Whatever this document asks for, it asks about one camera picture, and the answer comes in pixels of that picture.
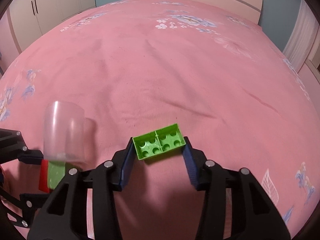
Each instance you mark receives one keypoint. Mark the red block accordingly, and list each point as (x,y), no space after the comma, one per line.
(44,177)

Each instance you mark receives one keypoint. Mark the pink floral bed sheet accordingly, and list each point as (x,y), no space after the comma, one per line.
(135,66)

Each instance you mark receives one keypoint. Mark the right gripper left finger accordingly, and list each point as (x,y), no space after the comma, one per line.
(64,214)

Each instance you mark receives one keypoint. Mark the white wardrobe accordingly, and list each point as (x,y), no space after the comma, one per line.
(30,19)

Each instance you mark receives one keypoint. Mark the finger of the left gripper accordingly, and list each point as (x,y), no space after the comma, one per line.
(13,146)
(27,203)

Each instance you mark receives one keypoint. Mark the white curtain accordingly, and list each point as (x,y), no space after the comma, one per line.
(302,37)

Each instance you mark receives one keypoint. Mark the small green block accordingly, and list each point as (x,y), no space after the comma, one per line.
(55,173)

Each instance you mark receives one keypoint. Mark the clear plastic cup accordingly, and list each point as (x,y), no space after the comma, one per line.
(67,133)

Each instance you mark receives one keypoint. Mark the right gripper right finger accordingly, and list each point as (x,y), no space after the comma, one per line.
(254,215)

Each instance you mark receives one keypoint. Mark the green toy brick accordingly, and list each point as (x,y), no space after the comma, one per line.
(158,142)

